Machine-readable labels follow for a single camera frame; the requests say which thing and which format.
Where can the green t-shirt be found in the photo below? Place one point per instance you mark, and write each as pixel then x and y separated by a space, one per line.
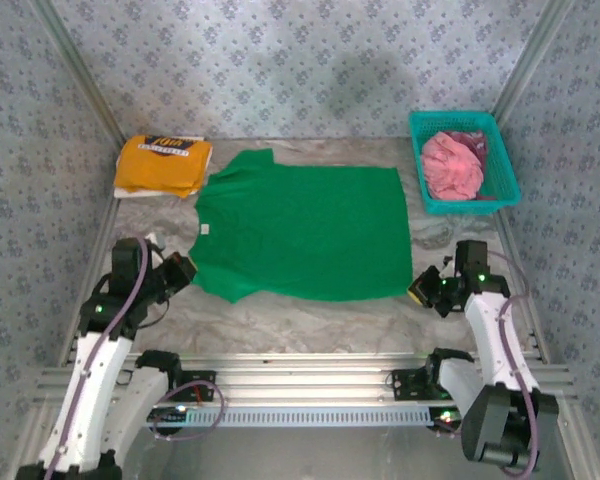
pixel 305 225

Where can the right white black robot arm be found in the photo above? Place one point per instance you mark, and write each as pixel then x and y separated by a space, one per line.
pixel 500 345

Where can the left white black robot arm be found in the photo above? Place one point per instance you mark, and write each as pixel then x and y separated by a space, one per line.
pixel 95 380

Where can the folded yellow shirt stack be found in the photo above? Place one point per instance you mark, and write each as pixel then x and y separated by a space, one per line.
pixel 130 193

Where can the teal plastic basket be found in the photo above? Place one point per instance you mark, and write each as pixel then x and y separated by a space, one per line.
pixel 460 206

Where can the pink t-shirt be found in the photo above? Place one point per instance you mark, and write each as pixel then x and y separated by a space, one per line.
pixel 450 170

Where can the pink crumpled garment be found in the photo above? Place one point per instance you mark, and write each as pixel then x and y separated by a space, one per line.
pixel 480 142

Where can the grey metal shelf panel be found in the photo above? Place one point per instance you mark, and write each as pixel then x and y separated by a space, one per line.
pixel 305 455

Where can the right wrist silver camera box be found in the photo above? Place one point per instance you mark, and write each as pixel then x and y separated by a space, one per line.
pixel 448 264

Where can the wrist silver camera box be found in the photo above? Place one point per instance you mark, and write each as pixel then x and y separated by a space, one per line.
pixel 156 241
pixel 448 264

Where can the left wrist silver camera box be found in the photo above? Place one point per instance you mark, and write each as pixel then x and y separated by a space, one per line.
pixel 156 241

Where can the aluminium table side rail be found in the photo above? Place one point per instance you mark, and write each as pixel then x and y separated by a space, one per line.
pixel 102 225
pixel 506 225

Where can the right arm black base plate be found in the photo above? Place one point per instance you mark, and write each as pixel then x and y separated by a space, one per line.
pixel 405 386

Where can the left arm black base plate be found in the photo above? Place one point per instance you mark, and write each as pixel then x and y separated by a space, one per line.
pixel 205 377

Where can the aluminium mounting rail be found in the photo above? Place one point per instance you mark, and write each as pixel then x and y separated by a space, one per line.
pixel 305 380

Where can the aluminium frame leg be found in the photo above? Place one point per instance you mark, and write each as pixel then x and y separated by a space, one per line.
pixel 577 440
pixel 31 435

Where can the aluminium corner post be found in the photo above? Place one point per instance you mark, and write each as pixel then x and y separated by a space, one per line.
pixel 80 70
pixel 531 60

